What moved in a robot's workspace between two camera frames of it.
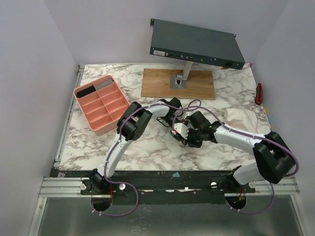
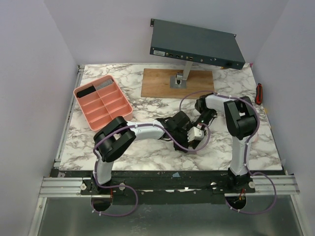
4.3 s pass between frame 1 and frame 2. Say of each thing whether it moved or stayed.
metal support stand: stayed
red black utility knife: stayed
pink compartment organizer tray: stayed
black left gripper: moved
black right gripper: moved
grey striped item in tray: stayed
